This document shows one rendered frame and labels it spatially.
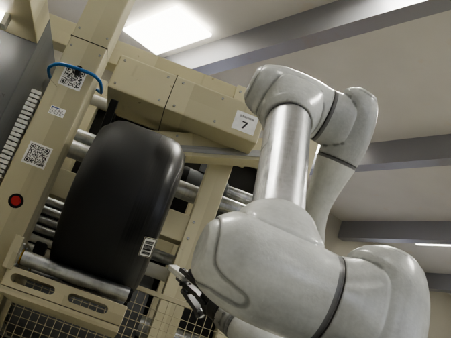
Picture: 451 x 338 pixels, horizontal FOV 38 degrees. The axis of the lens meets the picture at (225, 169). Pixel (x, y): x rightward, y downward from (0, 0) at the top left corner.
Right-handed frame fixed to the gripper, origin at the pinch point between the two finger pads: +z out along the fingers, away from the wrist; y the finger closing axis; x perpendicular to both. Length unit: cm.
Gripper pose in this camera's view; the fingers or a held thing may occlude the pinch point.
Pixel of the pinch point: (178, 272)
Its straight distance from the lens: 182.1
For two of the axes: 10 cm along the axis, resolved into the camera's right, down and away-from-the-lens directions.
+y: -3.6, 9.1, 1.8
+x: 6.8, 1.3, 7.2
